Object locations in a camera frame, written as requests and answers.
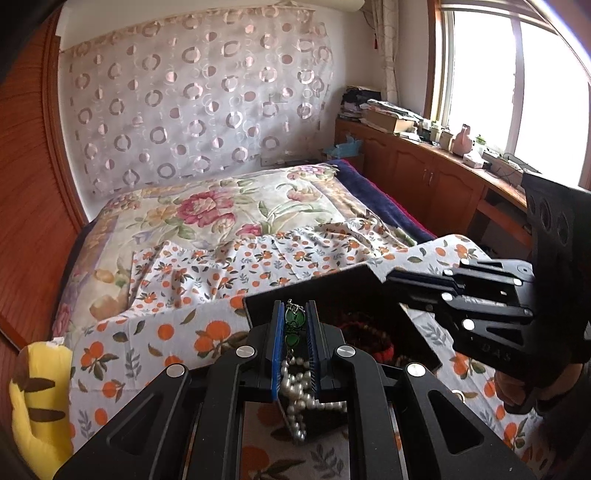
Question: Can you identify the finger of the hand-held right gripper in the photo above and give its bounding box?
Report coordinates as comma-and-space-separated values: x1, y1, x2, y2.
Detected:
442, 257, 537, 297
385, 267, 535, 332

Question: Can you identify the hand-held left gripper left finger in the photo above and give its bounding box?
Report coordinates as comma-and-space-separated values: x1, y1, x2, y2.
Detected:
53, 300, 284, 480

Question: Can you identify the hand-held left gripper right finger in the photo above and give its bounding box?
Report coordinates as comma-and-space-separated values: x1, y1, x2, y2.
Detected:
307, 300, 539, 480

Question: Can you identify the pearl necklace with green pendant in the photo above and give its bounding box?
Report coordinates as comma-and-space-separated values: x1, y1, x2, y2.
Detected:
277, 299, 348, 446

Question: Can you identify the dark wooden bead bracelet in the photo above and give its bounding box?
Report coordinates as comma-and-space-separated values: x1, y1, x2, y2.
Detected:
331, 313, 391, 352

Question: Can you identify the black jewelry box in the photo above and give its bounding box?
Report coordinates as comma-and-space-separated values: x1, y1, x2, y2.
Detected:
242, 264, 444, 372

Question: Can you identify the person's right hand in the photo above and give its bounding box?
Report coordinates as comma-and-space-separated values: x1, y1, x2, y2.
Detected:
494, 367, 529, 409

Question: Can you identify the dark blue blanket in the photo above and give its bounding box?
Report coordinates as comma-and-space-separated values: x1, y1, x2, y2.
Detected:
330, 159, 437, 245

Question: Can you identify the wooden sideboard cabinet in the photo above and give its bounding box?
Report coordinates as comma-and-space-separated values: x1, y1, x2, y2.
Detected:
335, 117, 541, 259

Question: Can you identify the orange fruit print cloth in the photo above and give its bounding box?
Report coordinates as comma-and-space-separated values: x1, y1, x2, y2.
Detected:
65, 222, 555, 480

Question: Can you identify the pink bottle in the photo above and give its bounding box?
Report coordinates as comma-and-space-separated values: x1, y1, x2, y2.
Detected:
452, 124, 474, 155

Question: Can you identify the teal plastic bag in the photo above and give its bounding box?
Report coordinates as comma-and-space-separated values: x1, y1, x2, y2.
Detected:
325, 134, 363, 160

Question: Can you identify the floral bedspread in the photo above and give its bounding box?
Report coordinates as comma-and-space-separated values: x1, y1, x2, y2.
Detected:
51, 164, 416, 342

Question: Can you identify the cardboard box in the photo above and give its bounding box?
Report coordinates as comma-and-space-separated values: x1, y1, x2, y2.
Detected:
367, 108, 416, 134

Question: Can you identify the stack of papers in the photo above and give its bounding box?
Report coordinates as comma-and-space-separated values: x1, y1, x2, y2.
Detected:
367, 99, 423, 121

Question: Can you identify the pile of dark clothes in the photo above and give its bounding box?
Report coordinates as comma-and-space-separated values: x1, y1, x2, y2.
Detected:
341, 85, 377, 121

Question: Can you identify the wooden framed window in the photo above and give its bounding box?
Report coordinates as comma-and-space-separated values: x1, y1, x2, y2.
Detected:
427, 0, 591, 195

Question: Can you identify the yellow plush toy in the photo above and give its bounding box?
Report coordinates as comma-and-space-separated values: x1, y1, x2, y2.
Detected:
9, 342, 75, 478

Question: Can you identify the beige window curtain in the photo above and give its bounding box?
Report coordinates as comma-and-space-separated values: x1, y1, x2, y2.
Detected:
365, 0, 400, 104

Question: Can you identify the circle patterned sheer curtain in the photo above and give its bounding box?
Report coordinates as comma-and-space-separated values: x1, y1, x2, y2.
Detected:
60, 4, 335, 199

